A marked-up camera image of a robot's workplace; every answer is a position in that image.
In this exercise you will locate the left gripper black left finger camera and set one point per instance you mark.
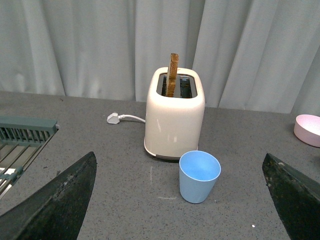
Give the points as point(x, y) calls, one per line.
point(57, 210)

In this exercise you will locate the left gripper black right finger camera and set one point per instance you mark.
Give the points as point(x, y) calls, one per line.
point(296, 198)

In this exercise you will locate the blue plastic cup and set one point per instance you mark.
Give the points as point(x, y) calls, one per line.
point(198, 173)

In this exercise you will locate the pink plastic bowl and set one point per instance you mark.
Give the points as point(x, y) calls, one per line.
point(307, 129)

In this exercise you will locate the green dish rack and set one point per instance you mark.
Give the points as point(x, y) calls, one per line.
point(21, 140)

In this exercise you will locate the white two-slot toaster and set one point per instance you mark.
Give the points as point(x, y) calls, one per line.
point(173, 124)

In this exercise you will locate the grey curtain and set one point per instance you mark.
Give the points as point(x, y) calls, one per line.
point(261, 55)

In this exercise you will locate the brown toast slice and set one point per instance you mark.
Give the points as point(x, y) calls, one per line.
point(172, 75)

